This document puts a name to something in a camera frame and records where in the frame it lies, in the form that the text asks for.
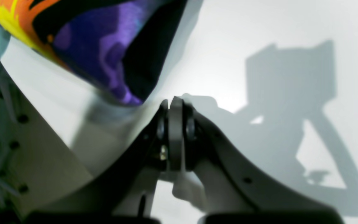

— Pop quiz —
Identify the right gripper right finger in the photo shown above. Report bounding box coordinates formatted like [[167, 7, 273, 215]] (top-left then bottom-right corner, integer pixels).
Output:
[[168, 96, 343, 224]]

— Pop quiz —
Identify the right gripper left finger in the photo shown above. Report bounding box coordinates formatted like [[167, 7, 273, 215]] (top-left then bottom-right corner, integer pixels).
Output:
[[27, 100, 168, 224]]

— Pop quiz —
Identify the black T-shirt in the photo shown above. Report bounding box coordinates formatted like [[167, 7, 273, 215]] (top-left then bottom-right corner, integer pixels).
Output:
[[0, 0, 187, 106]]

